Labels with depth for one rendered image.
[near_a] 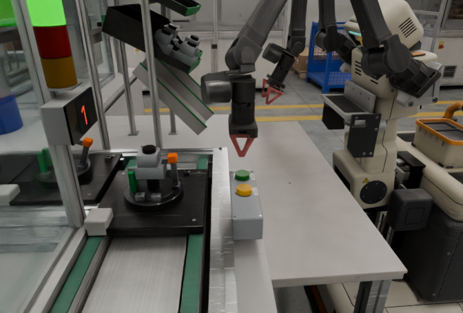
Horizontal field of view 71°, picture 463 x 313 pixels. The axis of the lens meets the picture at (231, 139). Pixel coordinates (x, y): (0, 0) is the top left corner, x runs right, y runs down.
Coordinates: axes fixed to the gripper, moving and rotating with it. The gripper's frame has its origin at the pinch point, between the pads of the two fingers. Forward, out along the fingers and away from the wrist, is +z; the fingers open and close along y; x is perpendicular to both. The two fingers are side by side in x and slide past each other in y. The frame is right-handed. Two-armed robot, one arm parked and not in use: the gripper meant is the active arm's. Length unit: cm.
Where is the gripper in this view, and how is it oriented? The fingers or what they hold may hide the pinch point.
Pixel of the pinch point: (241, 153)
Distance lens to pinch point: 84.4
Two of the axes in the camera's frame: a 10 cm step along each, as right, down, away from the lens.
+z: -0.1, 9.1, 4.1
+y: 0.4, 4.2, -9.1
